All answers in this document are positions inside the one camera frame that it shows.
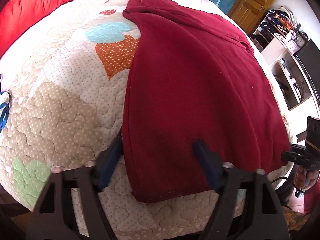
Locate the black phone with strap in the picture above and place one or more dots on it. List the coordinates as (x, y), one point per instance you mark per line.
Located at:
(5, 108)

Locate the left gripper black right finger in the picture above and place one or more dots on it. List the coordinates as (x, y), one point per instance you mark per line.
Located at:
(247, 206)

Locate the patchwork heart quilt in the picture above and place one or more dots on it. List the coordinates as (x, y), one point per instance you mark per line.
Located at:
(67, 76)

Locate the dark red garment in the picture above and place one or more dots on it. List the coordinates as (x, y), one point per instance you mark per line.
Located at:
(194, 76)

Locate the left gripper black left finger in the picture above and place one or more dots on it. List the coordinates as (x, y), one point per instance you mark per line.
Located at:
(53, 216)

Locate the small desk clock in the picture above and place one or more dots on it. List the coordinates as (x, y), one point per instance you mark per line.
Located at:
(300, 41)

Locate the person's right hand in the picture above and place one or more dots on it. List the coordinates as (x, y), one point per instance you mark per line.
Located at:
(305, 179)

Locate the wooden door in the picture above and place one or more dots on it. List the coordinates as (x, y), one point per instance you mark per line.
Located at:
(248, 13)

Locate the cluttered white shelf unit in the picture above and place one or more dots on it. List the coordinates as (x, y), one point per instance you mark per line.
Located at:
(275, 39)

